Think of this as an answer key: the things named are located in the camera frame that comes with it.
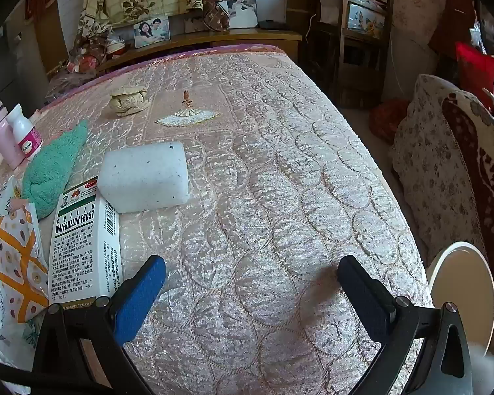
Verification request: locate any white round bin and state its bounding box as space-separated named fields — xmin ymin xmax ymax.
xmin=428 ymin=242 xmax=494 ymax=352

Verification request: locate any white green striped medicine box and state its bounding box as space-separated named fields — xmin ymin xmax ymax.
xmin=48 ymin=181 xmax=120 ymax=306

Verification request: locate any dark wooden rack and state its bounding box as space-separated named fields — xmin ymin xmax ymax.
xmin=305 ymin=0 xmax=395 ymax=110

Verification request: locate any pink quilted mattress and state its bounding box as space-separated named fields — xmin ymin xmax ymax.
xmin=0 ymin=43 xmax=433 ymax=395

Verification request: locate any white bottle pink label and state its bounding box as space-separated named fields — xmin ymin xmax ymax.
xmin=5 ymin=104 xmax=44 ymax=163

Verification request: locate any green towel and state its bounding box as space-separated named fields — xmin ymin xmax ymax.
xmin=21 ymin=119 xmax=89 ymax=220

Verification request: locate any red orange plastic bag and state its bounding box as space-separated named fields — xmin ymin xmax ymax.
xmin=368 ymin=99 xmax=412 ymax=143

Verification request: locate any framed couple photo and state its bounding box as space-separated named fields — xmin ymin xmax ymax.
xmin=133 ymin=15 xmax=171 ymax=49

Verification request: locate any floral brown white blanket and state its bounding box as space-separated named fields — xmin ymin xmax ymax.
xmin=389 ymin=74 xmax=494 ymax=338

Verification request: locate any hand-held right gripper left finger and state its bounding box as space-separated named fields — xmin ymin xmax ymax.
xmin=29 ymin=255 xmax=167 ymax=395

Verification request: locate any floral fabric bundle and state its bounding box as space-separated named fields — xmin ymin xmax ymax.
xmin=66 ymin=29 xmax=124 ymax=75

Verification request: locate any wedding photo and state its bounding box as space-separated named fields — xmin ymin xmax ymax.
xmin=226 ymin=0 xmax=259 ymax=29

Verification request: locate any white orange patterned plastic bag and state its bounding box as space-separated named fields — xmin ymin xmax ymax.
xmin=0 ymin=175 xmax=52 ymax=373

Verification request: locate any framed picture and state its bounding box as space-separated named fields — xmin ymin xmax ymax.
xmin=348 ymin=2 xmax=388 ymax=36

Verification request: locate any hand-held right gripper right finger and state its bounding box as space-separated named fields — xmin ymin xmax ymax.
xmin=337 ymin=255 xmax=494 ymax=395

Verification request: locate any red cloth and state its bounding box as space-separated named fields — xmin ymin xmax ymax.
xmin=455 ymin=42 xmax=494 ymax=108

